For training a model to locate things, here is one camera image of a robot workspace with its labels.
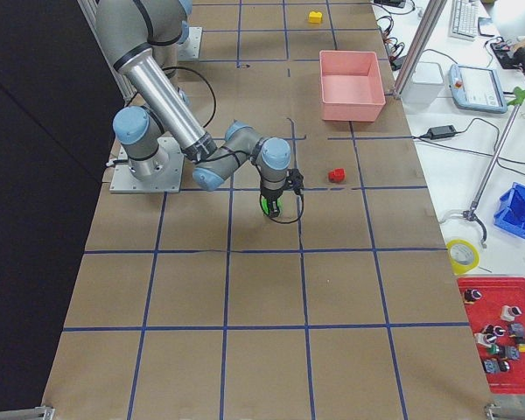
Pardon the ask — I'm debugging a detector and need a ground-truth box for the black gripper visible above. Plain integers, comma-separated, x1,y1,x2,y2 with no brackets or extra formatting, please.
260,186,284,219

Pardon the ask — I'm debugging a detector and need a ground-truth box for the green toy block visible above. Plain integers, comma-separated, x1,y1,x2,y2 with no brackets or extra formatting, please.
260,196,282,219

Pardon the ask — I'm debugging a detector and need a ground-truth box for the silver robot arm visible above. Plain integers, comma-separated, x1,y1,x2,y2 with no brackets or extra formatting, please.
95,1,295,221
177,0,193,45

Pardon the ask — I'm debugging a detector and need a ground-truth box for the pink plastic box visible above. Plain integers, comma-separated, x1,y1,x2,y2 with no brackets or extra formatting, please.
319,50,386,123

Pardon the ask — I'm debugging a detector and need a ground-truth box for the white square box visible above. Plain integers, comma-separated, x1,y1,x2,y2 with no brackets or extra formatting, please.
402,61,444,104

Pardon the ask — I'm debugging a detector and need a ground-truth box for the red toy block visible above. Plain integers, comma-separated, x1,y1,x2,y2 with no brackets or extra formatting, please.
327,168,346,184

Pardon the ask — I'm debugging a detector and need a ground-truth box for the brown paper table cover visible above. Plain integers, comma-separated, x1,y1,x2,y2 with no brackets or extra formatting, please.
43,1,490,419

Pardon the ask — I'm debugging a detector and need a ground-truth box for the black power adapter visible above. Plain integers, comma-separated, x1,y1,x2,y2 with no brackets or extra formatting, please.
426,125,458,140

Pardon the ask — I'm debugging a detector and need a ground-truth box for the yellow toy block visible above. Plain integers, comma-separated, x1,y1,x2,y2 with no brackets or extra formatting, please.
307,10,323,25

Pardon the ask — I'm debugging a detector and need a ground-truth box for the yellow tape roll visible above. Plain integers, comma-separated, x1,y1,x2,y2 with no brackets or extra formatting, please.
447,238,480,276

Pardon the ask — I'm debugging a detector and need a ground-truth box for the teach pendant tablet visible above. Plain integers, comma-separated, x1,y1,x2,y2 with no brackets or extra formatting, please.
448,64,508,114

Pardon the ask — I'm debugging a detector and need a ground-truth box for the blue plastic bin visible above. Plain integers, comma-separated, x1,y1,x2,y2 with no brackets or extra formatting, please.
493,182,525,240

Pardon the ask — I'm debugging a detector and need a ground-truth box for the red tray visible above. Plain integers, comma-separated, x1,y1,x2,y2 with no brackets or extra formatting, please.
458,276,525,394

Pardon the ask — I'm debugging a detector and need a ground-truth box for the white keyboard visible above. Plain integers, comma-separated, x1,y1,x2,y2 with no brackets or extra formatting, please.
448,0,480,41

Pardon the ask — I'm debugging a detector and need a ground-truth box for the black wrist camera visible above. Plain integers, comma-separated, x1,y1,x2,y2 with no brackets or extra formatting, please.
286,168,305,196

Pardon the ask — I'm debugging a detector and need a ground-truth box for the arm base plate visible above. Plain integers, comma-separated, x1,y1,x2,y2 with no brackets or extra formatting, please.
177,26,203,61
109,136,184,193

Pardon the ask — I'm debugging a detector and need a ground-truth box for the aluminium frame post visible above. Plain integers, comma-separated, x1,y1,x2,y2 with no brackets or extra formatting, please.
392,0,446,99

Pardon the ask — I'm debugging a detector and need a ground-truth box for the green handled grabber tool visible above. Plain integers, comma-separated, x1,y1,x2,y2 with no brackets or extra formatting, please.
440,86,525,249

